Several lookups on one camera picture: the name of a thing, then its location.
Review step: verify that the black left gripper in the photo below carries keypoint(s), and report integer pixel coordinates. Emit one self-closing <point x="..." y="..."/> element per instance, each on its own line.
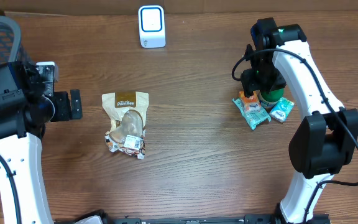
<point x="62" y="106"/>

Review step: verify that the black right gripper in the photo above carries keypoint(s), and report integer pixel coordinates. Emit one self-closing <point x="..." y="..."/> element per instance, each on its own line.
<point x="251" y="84"/>

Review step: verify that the green lid jar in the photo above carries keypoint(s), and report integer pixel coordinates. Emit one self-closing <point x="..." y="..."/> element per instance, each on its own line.
<point x="269" y="100"/>

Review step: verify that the orange snack packet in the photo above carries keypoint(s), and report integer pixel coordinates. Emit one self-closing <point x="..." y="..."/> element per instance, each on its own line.
<point x="249" y="104"/>

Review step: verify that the small teal white box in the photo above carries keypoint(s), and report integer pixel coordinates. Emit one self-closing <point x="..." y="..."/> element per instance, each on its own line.
<point x="282" y="109"/>

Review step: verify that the teal snack packet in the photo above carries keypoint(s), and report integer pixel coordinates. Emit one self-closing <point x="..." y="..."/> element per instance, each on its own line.
<point x="253" y="118"/>

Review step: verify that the beige granola bag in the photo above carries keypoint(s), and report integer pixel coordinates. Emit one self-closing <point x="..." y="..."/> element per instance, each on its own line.
<point x="128" y="115"/>

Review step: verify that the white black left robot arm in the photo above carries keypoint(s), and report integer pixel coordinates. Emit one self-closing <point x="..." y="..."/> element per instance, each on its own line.
<point x="28" y="102"/>

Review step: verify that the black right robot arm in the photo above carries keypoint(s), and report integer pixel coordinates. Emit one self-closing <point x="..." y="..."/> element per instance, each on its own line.
<point x="327" y="136"/>

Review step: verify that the white barcode scanner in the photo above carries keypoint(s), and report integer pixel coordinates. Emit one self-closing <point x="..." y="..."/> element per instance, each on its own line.
<point x="152" y="26"/>

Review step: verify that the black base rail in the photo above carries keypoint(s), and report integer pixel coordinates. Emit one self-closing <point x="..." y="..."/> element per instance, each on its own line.
<point x="100" y="216"/>

